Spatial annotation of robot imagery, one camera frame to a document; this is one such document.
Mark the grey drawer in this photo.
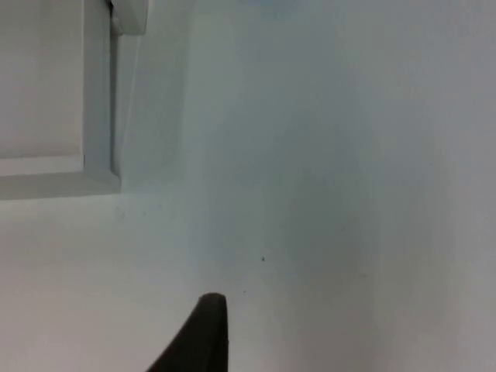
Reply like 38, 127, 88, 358
0, 0, 122, 202

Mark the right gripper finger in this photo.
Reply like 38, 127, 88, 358
144, 292, 230, 372

